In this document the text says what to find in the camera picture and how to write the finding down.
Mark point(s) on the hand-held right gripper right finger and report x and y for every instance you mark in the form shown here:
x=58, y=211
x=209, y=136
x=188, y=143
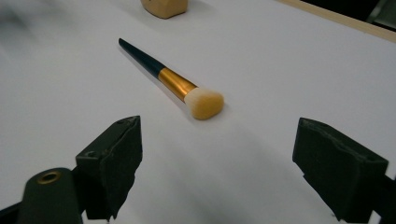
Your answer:
x=339, y=168

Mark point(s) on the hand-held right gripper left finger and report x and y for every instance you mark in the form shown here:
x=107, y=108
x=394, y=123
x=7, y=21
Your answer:
x=112, y=165

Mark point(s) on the makeup brush with gold ferrule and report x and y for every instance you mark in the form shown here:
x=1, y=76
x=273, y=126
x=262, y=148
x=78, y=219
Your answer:
x=174, y=82

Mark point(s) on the beige makeup sponge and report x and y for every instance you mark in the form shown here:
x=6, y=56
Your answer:
x=164, y=6

